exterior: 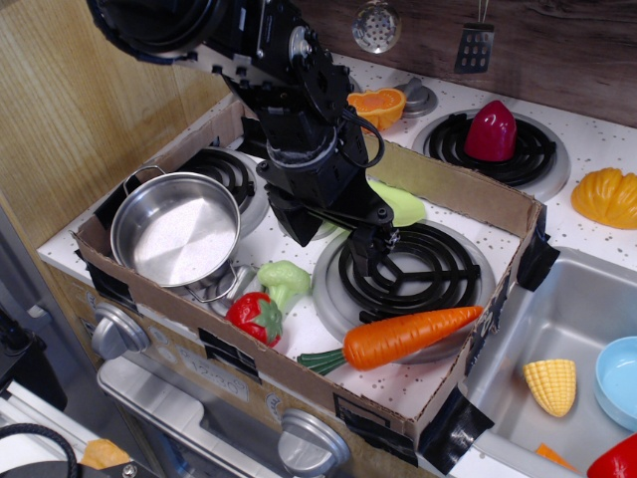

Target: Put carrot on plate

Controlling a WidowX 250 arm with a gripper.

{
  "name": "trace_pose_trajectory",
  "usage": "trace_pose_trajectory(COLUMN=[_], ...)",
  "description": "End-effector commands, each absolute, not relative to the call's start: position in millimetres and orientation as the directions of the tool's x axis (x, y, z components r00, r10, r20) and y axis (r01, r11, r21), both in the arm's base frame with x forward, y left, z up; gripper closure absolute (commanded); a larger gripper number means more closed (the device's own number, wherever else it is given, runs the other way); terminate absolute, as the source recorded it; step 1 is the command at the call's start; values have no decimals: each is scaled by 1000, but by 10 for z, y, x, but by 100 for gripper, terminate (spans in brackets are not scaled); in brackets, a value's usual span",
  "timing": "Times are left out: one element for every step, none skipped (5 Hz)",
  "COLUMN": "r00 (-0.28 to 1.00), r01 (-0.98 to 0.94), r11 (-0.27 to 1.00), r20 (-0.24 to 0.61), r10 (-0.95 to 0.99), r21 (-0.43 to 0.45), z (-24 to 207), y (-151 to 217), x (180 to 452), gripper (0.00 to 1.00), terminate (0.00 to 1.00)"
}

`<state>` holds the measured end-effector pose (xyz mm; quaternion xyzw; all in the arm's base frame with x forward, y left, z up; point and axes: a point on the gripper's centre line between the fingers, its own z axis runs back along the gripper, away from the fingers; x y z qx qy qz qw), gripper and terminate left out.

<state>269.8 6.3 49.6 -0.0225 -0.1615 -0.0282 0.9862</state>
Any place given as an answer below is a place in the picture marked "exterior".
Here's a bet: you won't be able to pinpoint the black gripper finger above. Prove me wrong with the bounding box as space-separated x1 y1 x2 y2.
373 224 400 260
347 229 373 278

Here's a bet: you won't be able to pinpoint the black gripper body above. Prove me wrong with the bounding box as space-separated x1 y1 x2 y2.
259 121 368 246

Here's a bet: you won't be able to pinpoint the orange plastic carrot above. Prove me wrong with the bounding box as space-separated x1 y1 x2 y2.
297 306 483 375

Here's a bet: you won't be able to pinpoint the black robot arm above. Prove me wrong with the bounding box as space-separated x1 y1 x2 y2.
88 1 399 277

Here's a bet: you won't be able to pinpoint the light green plate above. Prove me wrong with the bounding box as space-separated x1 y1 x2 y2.
309 177 425 231

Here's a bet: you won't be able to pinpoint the front right black burner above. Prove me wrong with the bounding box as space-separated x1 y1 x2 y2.
313 220 496 341

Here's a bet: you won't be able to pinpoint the black burner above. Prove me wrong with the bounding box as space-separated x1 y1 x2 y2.
411 110 570 202
313 220 496 341
179 146 270 237

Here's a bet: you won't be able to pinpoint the green plastic broccoli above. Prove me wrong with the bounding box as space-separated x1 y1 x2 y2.
257 260 312 312

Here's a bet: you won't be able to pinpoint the front left black burner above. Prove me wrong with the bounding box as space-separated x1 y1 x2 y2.
179 146 270 237

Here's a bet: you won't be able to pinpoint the orange plastic half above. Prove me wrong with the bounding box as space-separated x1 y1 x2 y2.
347 88 406 130

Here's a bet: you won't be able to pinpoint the back silver stovetop knob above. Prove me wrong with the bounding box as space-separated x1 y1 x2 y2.
396 78 438 119

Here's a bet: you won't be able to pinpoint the red plastic strawberry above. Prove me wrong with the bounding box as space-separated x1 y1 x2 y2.
225 292 283 347

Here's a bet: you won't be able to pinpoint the dark red plastic pepper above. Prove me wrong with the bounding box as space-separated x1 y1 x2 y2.
464 101 518 162

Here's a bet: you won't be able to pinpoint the stainless steel pot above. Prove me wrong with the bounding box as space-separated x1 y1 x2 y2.
110 165 241 303

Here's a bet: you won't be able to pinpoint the hanging metal strainer spoon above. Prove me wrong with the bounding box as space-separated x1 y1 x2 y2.
351 1 402 55

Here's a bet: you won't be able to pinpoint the back right black burner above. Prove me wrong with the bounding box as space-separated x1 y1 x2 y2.
411 110 570 202

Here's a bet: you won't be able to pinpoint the hanging slotted spatula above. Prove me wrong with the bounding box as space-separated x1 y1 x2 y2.
454 0 495 75

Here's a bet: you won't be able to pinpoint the silver stove knob right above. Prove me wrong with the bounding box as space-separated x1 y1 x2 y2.
278 408 351 477

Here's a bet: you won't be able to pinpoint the silver stove knob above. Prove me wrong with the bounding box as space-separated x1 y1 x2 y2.
92 303 150 360
278 408 351 477

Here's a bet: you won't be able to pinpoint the silver sink basin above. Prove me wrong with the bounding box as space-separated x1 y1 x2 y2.
451 248 636 477

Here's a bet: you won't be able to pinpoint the yellow plastic corn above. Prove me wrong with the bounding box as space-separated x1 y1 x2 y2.
523 358 577 418

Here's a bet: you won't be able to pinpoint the yellow plastic squash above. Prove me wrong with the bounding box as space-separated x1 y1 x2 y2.
570 167 636 230

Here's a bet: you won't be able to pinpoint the silver stove knob left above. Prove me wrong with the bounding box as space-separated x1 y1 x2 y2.
92 303 150 360

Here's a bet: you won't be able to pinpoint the small orange plastic piece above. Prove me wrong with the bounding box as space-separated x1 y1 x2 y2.
535 443 578 473

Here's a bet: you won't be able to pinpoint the light blue bowl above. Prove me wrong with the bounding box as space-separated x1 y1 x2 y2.
594 336 636 432

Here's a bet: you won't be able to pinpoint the orange piece on floor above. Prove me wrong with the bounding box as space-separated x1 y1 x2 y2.
80 438 130 470

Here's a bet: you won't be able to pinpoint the silver oven door handle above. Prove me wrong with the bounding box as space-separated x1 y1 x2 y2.
98 357 288 477

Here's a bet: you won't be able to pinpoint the black cable bottom left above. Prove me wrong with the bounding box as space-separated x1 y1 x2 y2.
0 422 81 478

